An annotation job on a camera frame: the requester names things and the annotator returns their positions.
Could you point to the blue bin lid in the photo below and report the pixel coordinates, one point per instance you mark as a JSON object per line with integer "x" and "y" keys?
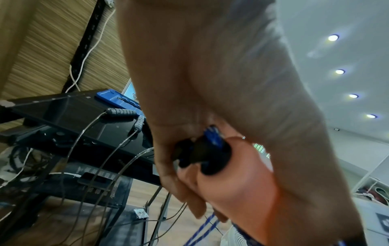
{"x": 112, "y": 97}

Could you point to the white wall socket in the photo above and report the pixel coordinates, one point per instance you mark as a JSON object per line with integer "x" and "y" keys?
{"x": 110, "y": 2}

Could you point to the round ceiling light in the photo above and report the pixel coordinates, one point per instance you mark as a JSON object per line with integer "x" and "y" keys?
{"x": 371, "y": 116}
{"x": 339, "y": 71}
{"x": 333, "y": 37}
{"x": 353, "y": 96}

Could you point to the black glossy low table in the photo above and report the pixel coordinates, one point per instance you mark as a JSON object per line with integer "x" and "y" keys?
{"x": 76, "y": 108}

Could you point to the person's left hand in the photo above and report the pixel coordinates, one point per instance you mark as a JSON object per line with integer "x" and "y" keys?
{"x": 228, "y": 72}

